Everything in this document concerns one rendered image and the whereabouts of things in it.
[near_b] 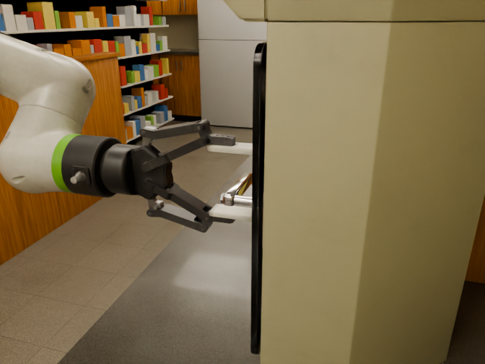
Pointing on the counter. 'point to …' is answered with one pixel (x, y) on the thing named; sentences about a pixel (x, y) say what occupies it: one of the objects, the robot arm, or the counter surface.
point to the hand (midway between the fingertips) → (242, 182)
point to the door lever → (234, 195)
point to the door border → (261, 192)
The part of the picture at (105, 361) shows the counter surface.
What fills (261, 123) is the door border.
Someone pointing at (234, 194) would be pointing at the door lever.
